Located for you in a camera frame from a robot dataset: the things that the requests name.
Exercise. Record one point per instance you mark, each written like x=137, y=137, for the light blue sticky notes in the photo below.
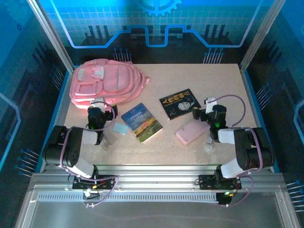
x=120, y=128

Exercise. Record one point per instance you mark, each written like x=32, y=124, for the pink pencil case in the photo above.
x=190, y=131

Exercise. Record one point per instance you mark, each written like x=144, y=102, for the black book with portrait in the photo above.
x=175, y=104

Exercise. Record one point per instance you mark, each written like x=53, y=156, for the clear plastic bag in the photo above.
x=110, y=140

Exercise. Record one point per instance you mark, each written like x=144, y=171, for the small clear packaged supply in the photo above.
x=209, y=143

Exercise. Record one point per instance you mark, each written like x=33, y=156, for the pink backpack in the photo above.
x=111, y=80

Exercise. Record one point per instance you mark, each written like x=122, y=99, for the Animal Farm paperback book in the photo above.
x=142, y=123

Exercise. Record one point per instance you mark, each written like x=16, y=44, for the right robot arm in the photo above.
x=251, y=152

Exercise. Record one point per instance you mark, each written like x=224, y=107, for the grey metal bench plate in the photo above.
x=154, y=216

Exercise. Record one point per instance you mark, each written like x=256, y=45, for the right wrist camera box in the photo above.
x=210, y=104

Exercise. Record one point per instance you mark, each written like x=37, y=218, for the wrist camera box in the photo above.
x=97, y=102
x=210, y=104

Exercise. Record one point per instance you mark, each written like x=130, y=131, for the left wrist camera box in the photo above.
x=97, y=102

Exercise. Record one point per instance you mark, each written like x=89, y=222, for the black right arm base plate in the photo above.
x=206, y=183

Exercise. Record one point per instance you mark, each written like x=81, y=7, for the aluminium cross rail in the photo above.
x=154, y=171

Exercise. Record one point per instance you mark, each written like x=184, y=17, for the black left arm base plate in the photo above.
x=78, y=185

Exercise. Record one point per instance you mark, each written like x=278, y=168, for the aluminium frame post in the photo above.
x=52, y=35
x=260, y=35

